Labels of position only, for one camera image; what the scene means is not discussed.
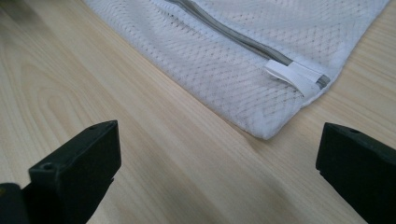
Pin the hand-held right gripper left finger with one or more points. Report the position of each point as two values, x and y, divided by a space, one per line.
77 168

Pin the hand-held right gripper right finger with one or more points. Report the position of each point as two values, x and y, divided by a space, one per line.
358 165

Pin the white mesh laundry bag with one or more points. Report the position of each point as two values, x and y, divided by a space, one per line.
218 68

